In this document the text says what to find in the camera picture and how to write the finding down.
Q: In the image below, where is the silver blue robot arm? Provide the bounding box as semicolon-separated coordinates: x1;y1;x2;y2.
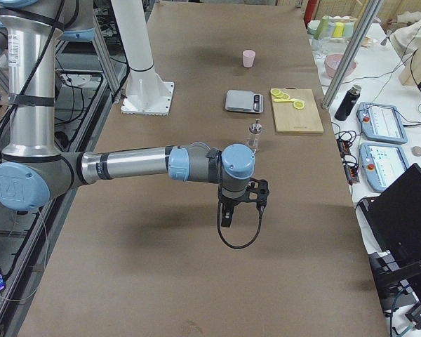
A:
0;1;259;227

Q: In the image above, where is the lemon slice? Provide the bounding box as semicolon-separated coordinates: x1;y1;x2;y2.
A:
270;88;283;98
293;100;305;110
279;92;290;100

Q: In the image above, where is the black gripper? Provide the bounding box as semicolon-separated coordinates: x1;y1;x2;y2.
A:
220;196;248;227

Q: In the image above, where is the glass sauce bottle metal spout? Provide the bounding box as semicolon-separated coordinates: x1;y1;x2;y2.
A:
246;119;262;153

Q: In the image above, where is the teach pendant near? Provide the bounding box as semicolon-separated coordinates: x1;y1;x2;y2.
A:
359;142;409;193

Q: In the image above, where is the green cup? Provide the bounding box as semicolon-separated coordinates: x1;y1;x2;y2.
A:
314;15;330;40

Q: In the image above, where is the teach pendant far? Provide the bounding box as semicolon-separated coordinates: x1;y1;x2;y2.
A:
356;102;408;144

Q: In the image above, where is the light blue cup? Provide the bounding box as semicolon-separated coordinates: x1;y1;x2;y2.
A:
342;22;354;39

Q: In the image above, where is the yellow cup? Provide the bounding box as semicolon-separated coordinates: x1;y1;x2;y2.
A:
333;22;344;38

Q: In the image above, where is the teach pendant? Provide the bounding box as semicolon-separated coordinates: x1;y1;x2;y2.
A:
356;102;408;144
359;142;409;193

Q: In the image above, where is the black water bottle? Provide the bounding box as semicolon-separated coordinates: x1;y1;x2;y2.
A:
335;84;361;121

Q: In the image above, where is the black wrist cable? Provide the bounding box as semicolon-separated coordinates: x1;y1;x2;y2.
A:
216;201;266;251

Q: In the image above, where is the bamboo cutting board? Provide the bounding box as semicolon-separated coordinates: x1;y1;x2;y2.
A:
269;88;323;134

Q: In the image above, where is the aluminium frame post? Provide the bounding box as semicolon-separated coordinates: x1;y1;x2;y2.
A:
321;0;383;110

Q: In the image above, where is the black monitor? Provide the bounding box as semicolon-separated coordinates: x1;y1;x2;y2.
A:
360;164;421;302

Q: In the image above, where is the yellow plastic knife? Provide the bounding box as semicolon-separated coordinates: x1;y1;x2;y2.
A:
273;98;305;105

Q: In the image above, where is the silver kitchen scale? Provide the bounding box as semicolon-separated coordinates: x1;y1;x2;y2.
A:
225;89;264;114

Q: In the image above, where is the pink bowl with ice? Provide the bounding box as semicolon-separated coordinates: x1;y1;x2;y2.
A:
324;53;357;79

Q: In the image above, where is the pink plastic cup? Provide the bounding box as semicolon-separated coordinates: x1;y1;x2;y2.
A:
242;50;256;68

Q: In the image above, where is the black power strip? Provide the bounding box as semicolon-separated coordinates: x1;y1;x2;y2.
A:
337;138;359;185

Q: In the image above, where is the red cylinder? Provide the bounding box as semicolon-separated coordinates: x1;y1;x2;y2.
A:
303;0;319;26

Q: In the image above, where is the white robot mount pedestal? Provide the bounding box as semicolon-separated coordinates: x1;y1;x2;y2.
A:
112;0;175;116

